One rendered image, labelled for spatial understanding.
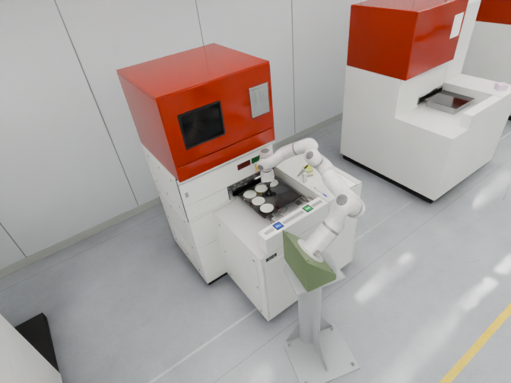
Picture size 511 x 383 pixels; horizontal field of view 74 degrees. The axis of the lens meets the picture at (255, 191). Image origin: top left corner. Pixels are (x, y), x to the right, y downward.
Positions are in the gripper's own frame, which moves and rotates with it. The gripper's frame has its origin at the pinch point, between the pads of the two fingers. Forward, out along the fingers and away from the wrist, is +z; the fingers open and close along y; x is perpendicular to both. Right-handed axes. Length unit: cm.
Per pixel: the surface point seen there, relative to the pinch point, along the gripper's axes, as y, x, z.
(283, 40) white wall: 40, 218, -50
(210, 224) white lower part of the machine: -49, -15, 21
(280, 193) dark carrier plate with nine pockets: 8.3, -9.0, 2.0
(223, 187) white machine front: -33.8, -5.2, -6.8
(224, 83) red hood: -21, -3, -85
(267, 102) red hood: 5, 13, -63
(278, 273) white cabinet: 0, -58, 35
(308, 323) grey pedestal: 17, -82, 63
